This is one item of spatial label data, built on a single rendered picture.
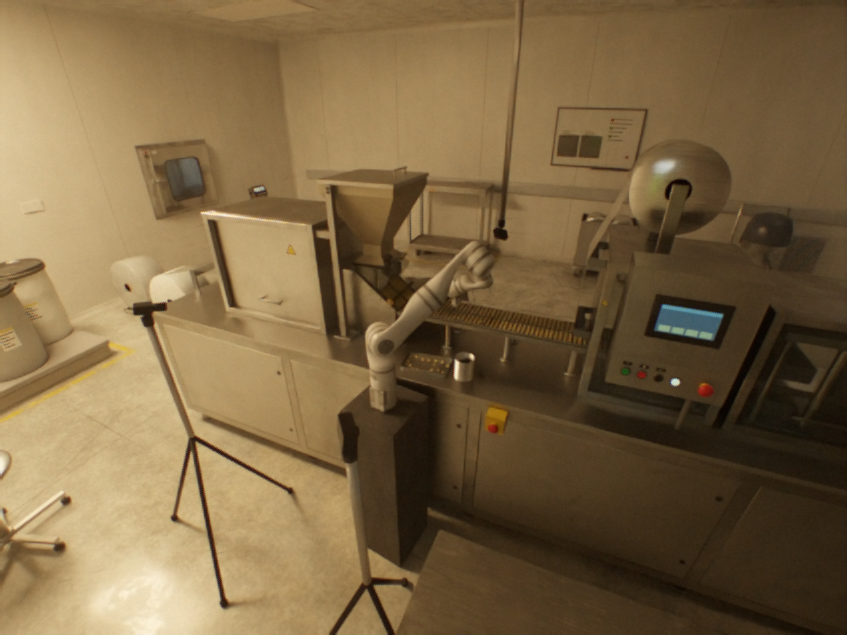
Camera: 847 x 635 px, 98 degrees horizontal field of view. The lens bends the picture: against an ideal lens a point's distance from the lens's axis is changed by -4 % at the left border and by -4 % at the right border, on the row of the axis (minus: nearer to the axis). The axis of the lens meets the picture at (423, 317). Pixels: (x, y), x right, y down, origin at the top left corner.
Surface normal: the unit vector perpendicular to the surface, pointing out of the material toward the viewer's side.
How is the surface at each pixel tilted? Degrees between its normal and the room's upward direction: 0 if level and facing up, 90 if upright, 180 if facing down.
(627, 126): 90
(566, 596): 0
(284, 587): 0
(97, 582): 0
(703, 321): 90
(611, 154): 90
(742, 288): 90
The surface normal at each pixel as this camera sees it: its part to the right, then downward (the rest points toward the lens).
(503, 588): 0.00, -0.88
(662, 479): -0.39, 0.44
